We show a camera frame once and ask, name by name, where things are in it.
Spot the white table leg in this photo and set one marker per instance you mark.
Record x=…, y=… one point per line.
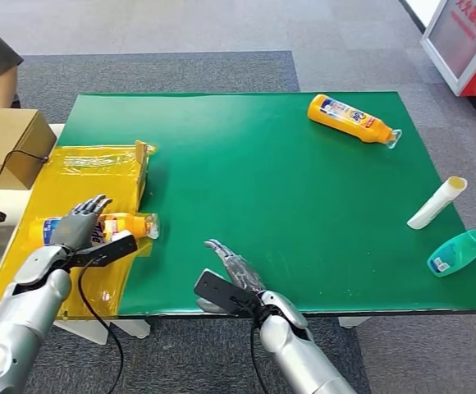
x=355, y=322
x=135, y=328
x=82, y=330

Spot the green table mat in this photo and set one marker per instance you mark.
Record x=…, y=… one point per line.
x=262, y=174

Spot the brown cardboard box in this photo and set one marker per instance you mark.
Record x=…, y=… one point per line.
x=4, y=144

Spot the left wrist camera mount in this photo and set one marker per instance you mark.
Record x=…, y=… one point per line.
x=110, y=251

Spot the yellow plastic wrapped board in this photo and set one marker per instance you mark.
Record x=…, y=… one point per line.
x=86, y=174

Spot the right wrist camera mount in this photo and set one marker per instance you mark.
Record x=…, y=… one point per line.
x=217, y=291

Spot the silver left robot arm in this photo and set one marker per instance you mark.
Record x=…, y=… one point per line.
x=20, y=315

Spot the white tube bottle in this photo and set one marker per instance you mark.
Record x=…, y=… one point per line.
x=435, y=204

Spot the red and white sign stand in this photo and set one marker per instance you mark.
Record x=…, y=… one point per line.
x=461, y=38

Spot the orange bottle with clear cap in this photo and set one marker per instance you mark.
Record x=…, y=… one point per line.
x=344, y=119
x=129, y=225

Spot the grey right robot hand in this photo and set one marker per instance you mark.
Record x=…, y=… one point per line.
x=238, y=269

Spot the teal transparent bottle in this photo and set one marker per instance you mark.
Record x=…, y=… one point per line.
x=458, y=253

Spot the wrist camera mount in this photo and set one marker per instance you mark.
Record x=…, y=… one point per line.
x=110, y=251
x=217, y=291

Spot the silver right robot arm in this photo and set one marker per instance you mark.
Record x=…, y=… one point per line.
x=299, y=353

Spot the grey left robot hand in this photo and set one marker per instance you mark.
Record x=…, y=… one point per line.
x=76, y=228

